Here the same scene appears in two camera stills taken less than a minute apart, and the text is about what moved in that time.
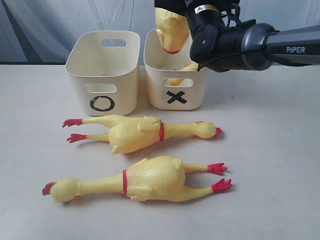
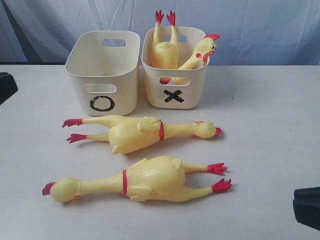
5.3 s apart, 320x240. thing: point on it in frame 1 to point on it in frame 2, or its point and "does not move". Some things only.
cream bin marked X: x=170 y=87 does not move
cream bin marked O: x=104 y=65 does not move
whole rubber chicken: x=127 y=134 does not move
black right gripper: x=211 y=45 to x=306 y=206
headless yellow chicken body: x=173 y=28 to x=165 y=55
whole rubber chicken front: x=155 y=178 does not move
